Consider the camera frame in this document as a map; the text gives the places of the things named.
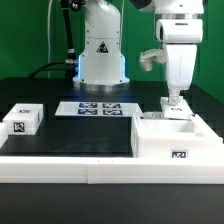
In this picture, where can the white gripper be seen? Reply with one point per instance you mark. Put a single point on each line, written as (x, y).
(179, 39)

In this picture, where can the white cabinet door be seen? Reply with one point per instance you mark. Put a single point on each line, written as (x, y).
(179, 111)
(153, 115)

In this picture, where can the white cabinet body box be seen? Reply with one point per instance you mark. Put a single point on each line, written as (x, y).
(164, 138)

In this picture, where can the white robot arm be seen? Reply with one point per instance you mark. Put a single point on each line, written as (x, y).
(101, 64)

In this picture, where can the white cabinet top block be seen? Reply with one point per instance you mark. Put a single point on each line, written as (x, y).
(24, 119)

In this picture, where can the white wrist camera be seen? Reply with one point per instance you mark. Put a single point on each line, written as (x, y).
(148, 57)

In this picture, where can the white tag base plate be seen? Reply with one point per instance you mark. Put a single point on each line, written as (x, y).
(98, 109)

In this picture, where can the white U-shaped boundary frame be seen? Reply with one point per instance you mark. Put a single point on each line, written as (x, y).
(206, 170)

